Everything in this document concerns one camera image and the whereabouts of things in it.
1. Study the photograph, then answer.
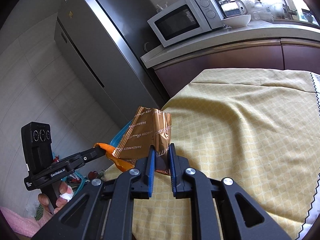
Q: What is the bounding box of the orange peel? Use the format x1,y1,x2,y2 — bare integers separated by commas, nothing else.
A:
93,143,135,172

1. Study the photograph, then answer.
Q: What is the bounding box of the gold snack wrapper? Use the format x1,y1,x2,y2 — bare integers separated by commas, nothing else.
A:
113,106,172,175

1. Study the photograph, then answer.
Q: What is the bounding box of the pink sleeve left forearm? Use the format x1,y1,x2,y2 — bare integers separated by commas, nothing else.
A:
1,207,41,238

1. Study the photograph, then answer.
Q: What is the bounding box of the blue plastic trash bin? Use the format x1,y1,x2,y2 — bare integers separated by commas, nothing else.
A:
110,121,132,147

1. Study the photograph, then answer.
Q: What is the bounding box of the kitchen counter with cabinets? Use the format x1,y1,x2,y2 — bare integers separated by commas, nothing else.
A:
141,21,319,97

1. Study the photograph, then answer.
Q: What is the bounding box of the kitchen faucet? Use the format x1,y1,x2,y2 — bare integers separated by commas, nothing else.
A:
282,0,299,20

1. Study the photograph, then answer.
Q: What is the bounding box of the left hand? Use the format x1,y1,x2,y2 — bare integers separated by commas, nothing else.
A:
38,181,73,215

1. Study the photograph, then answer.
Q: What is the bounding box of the yellow checkered tablecloth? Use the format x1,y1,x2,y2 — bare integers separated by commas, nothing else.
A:
103,67,320,240

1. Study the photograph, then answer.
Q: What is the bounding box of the grey refrigerator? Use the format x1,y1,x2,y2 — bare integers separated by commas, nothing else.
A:
54,0,169,127

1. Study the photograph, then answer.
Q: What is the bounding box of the white patterned tea towel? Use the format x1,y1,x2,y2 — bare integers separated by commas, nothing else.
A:
297,72,319,239

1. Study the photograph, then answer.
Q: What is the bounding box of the white ceramic bowl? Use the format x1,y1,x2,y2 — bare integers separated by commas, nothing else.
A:
221,15,251,28

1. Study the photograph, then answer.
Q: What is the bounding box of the white microwave oven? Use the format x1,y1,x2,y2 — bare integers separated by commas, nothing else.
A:
148,0,225,47

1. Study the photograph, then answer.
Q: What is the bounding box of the glass electric kettle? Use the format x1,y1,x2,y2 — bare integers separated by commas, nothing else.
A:
219,0,248,17

